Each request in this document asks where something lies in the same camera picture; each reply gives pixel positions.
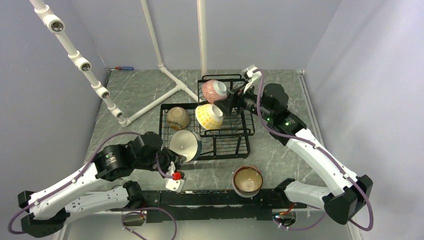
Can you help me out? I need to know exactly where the black wire dish rack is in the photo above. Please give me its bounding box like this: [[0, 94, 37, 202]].
[[159, 74, 255, 160]]

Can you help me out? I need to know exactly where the white PVC pipe frame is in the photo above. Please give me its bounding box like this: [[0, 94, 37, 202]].
[[29, 0, 209, 128]]

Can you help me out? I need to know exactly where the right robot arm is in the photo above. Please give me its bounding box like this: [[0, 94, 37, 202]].
[[214, 83, 374, 230]]

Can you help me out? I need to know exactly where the red patterned bowl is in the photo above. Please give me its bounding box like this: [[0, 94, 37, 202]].
[[201, 79, 228, 104]]

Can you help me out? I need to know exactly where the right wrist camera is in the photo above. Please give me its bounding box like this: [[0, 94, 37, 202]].
[[241, 64, 262, 94]]

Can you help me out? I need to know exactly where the red blue screwdriver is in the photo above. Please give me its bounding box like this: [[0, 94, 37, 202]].
[[114, 66, 134, 71]]

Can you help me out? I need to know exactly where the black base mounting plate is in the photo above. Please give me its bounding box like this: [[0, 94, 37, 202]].
[[109, 188, 307, 223]]

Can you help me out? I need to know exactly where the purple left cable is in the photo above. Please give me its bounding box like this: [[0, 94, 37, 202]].
[[7, 131, 180, 240]]

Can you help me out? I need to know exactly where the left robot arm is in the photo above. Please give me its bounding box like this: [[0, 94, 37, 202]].
[[18, 131, 187, 238]]

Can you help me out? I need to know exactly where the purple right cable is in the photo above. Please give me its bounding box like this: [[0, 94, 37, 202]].
[[255, 68, 375, 232]]

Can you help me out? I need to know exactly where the brown glazed bowl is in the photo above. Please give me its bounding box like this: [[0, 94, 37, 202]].
[[232, 165, 264, 198]]

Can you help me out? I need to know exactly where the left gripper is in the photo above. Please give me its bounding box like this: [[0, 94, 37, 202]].
[[134, 146, 186, 178]]

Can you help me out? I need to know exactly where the blue yellow patterned bowl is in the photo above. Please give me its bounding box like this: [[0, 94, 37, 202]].
[[195, 103, 224, 130]]

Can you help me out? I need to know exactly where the purple cable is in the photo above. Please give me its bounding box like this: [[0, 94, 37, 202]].
[[7, 131, 180, 240], [255, 68, 375, 232]]

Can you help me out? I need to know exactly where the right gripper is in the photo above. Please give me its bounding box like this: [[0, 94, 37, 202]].
[[213, 80, 274, 122]]

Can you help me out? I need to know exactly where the teal white bowl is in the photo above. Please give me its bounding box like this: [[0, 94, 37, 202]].
[[168, 130, 203, 164]]

